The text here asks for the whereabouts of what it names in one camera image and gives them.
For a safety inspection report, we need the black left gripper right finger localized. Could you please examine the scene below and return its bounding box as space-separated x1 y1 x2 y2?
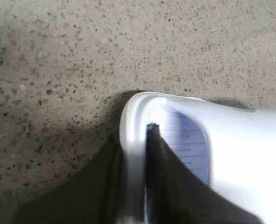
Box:
146 124 262 224

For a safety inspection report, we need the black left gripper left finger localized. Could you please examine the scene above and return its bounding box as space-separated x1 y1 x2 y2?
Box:
11 135 122 224

